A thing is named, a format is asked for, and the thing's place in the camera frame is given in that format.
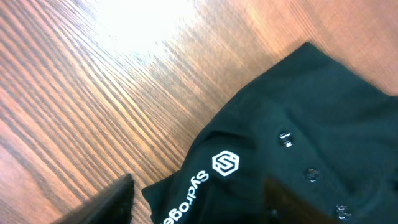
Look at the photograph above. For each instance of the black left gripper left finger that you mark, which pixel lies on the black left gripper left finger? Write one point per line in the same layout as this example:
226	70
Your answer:
112	205

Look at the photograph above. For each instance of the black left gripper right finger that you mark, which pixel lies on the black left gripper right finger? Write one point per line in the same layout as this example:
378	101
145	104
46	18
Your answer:
283	206

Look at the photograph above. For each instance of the black t-shirt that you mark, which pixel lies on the black t-shirt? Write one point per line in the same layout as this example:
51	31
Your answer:
309	122

